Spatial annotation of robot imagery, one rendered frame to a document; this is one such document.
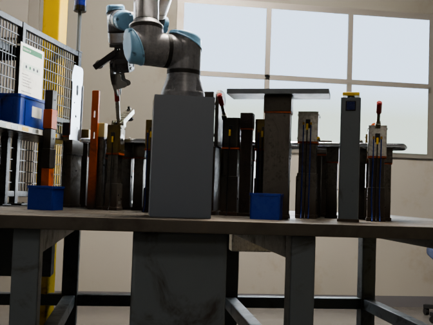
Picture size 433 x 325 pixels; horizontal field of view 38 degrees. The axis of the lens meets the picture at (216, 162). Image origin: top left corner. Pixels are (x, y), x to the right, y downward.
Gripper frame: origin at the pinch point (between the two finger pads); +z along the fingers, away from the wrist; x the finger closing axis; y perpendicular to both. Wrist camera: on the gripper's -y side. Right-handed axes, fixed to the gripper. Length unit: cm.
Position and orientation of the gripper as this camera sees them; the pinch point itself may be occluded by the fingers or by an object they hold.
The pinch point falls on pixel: (116, 92)
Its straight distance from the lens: 270.0
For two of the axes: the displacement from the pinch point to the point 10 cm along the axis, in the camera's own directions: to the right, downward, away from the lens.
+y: 9.8, 0.2, -2.2
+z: 0.4, 9.6, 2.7
